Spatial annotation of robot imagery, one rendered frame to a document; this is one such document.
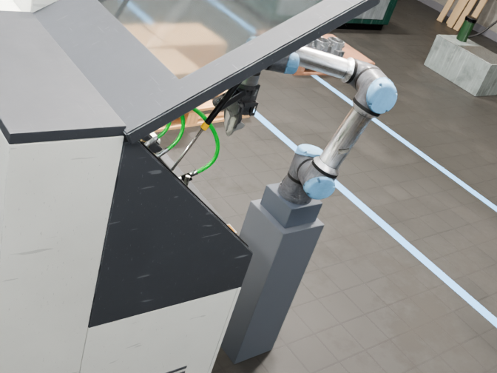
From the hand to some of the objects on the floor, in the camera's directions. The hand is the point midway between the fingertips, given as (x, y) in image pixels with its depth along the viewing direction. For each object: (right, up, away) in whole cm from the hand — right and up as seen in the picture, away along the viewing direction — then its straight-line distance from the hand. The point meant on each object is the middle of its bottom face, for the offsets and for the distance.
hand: (226, 132), depth 224 cm
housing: (-111, -88, +40) cm, 148 cm away
